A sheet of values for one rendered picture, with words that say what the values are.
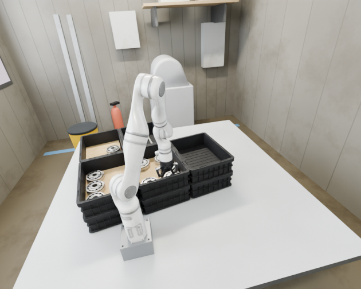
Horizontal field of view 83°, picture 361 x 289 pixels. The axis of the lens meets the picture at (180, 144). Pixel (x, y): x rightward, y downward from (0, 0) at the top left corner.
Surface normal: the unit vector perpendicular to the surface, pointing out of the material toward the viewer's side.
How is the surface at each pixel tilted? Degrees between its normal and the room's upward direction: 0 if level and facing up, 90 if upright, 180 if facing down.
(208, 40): 90
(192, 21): 90
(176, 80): 90
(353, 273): 0
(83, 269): 0
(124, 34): 90
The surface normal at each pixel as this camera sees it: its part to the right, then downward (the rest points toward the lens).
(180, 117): 0.22, 0.48
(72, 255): -0.06, -0.87
